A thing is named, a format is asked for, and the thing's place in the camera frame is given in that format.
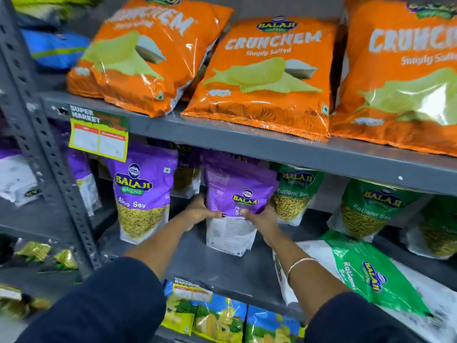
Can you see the person's right forearm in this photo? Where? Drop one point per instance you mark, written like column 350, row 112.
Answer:
column 307, row 275

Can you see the purple and white snack packet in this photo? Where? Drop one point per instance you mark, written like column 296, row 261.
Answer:
column 237, row 189

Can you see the yellow green packet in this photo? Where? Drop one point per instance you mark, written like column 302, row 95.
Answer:
column 46, row 5

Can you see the person's left hand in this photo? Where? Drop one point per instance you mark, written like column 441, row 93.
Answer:
column 196, row 214

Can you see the small price label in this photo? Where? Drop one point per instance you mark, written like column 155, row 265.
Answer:
column 191, row 290

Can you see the person's left forearm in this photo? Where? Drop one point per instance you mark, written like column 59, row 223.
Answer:
column 160, row 242

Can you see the blue and yellow chips packet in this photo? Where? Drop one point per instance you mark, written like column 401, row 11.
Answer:
column 219, row 319
column 180, row 314
column 271, row 326

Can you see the green and yellow price label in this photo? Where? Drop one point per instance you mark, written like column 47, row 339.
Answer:
column 99, row 133

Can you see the person's right hand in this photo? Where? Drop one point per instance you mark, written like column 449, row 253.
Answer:
column 267, row 225

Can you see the person's left thumb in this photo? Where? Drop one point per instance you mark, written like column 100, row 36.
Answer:
column 213, row 215

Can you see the small golden green packet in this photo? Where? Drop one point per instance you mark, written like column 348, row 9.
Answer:
column 66, row 260
column 34, row 250
column 16, row 300

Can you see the grey metal shelf rack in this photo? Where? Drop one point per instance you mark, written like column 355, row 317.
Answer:
column 250, row 146

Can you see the thin gold bangle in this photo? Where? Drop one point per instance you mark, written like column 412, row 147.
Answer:
column 300, row 263

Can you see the orange chips bag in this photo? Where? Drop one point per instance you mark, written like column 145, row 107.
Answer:
column 267, row 78
column 400, row 78
column 142, row 57

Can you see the dark blue sleeve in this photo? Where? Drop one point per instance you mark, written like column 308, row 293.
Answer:
column 103, row 307
column 353, row 321

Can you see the green and white snack packet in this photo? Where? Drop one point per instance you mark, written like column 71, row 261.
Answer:
column 375, row 278

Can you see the person's right thumb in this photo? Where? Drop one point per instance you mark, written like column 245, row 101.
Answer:
column 249, row 214

